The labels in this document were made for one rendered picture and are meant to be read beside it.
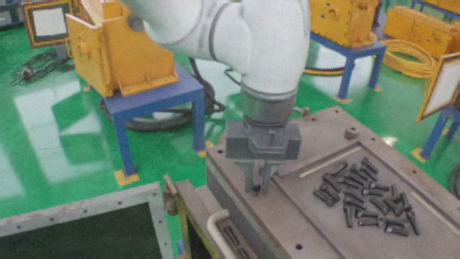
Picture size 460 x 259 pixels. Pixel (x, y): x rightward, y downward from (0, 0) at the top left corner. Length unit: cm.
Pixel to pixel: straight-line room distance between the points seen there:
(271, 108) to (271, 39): 11
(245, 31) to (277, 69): 7
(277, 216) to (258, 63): 32
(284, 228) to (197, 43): 37
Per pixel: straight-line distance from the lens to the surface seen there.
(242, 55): 43
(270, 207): 64
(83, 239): 98
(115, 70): 250
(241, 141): 53
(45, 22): 387
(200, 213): 79
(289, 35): 41
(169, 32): 46
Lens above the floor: 185
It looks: 37 degrees down
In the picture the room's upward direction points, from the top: 3 degrees clockwise
